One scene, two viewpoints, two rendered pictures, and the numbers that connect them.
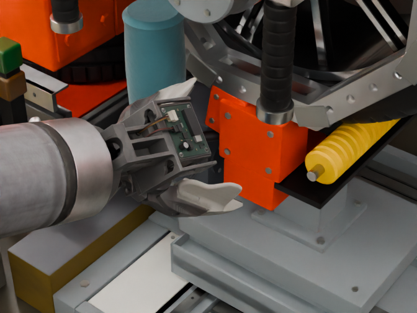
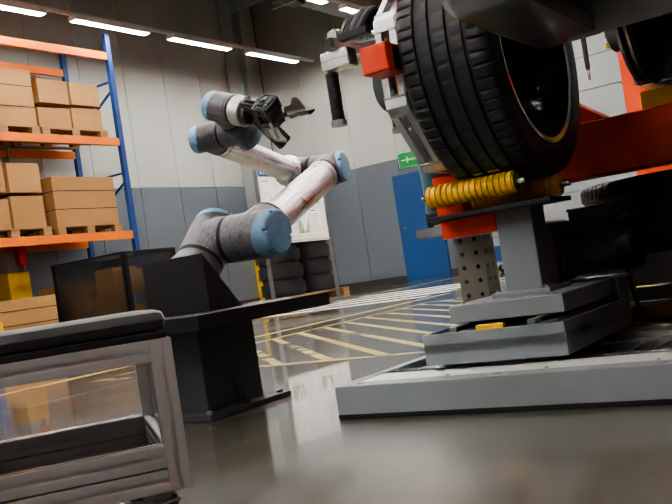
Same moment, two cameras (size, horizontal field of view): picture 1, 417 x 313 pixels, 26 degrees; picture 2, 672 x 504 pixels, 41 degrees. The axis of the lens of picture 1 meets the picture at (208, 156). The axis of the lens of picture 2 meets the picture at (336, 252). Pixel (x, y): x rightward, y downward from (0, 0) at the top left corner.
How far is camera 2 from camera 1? 275 cm
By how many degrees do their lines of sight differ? 87
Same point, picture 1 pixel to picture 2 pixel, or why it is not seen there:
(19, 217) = (213, 109)
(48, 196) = (219, 105)
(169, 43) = not seen: hidden behind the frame
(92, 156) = (235, 100)
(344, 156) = (436, 190)
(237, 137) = not seen: hidden behind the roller
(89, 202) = (230, 113)
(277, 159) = not seen: hidden behind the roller
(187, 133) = (264, 103)
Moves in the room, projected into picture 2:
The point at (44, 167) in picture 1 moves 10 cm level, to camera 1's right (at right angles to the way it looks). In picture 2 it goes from (222, 98) to (220, 91)
